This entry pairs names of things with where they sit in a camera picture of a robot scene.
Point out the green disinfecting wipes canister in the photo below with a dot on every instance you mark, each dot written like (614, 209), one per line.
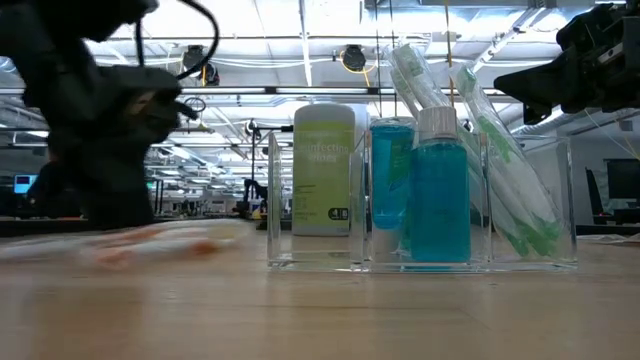
(322, 170)

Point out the black monitor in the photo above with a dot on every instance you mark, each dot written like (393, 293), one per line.
(625, 180)

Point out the long black bench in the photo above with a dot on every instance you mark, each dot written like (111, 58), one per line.
(30, 227)

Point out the blue lit monitor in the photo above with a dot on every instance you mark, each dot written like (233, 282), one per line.
(22, 183)

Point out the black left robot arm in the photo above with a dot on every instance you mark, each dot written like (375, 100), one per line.
(50, 30)

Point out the clear acrylic organizer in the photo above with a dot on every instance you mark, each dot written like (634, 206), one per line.
(320, 263)

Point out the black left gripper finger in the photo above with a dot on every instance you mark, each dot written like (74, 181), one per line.
(120, 190)
(60, 190)

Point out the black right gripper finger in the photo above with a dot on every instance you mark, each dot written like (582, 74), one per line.
(539, 113)
(545, 82)

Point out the background black robot arm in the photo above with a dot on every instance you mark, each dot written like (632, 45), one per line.
(255, 190)

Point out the dark desk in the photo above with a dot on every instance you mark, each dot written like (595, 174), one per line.
(610, 229)

